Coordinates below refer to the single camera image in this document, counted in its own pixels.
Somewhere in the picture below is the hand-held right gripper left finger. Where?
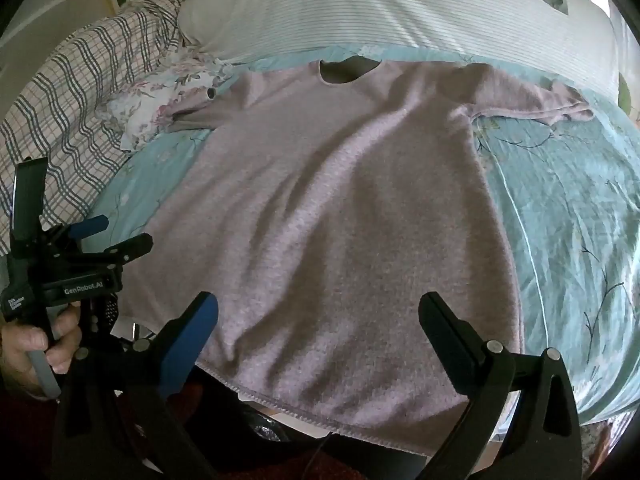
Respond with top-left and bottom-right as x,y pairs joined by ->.
52,291 -> 220,480

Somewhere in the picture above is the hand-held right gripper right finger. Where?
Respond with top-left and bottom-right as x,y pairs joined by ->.
414,291 -> 584,480

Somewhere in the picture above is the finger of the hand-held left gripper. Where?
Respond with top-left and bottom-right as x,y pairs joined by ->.
66,214 -> 110,241
92,232 -> 154,267

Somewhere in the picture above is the pink knit sweater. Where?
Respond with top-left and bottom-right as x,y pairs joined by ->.
117,57 -> 594,444

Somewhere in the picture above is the person's left hand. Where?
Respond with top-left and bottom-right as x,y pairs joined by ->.
0,304 -> 84,402

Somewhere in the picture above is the white floral ruffled cloth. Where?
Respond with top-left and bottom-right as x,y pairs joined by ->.
106,51 -> 234,154

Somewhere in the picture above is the plaid checked cloth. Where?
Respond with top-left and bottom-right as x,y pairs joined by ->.
0,0 -> 195,252

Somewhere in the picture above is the teal floral bed sheet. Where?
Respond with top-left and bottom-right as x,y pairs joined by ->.
75,42 -> 640,427

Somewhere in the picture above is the black cable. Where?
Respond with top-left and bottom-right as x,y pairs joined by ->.
304,432 -> 335,480

